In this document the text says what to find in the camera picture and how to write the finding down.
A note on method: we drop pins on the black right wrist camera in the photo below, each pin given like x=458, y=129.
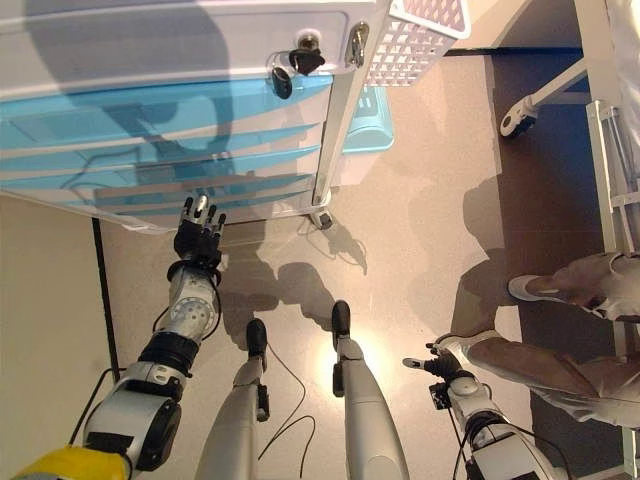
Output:
x=439, y=396

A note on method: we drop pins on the metal cart latch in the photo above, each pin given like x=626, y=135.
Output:
x=357, y=42

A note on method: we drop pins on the white hospital bed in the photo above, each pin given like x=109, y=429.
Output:
x=597, y=75

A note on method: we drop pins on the white perforated side basket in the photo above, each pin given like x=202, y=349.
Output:
x=400, y=55

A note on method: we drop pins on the blue white cart drawer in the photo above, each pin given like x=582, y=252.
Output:
x=270, y=182
x=280, y=157
x=75, y=115
x=260, y=207
x=270, y=137

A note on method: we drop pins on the cart caster wheel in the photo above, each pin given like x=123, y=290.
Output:
x=322, y=220

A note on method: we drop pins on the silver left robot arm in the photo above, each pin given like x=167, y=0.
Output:
x=190, y=310

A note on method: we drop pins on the yellow shoulder cover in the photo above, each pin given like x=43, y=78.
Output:
x=75, y=465

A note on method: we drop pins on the bed caster wheel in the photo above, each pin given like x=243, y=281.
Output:
x=515, y=120

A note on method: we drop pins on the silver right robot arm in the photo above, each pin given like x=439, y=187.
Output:
x=480, y=400

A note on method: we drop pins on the blue lid waste bin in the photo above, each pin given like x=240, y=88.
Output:
x=370, y=135

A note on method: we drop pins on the person in grey clothes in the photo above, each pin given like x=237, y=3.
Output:
x=525, y=360

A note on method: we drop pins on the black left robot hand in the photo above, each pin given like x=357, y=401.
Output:
x=197, y=240

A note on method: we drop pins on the white medical cart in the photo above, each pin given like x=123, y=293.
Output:
x=100, y=35

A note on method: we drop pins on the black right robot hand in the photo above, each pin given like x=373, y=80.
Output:
x=445, y=365

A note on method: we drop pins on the black cart key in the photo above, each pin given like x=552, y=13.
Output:
x=307, y=61

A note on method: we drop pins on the grey right robot leg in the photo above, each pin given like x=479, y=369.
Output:
x=365, y=410

